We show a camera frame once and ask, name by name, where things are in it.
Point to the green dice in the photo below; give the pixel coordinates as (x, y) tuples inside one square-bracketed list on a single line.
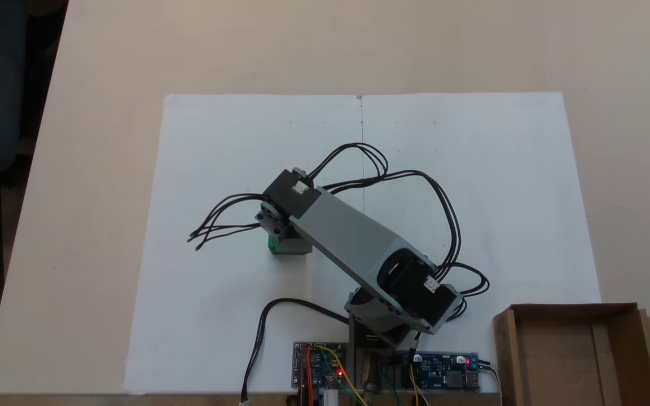
[(272, 246)]

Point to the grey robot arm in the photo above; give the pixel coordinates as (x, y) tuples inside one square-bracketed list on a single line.
[(353, 237)]

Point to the white paper sheet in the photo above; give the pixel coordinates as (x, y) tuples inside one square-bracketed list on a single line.
[(517, 197), (218, 141)]

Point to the white plug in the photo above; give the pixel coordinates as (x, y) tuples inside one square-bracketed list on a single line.
[(331, 397)]

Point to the blue circuit board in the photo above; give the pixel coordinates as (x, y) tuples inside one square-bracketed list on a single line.
[(443, 375)]

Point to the brown cardboard box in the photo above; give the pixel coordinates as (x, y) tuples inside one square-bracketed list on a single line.
[(562, 355)]

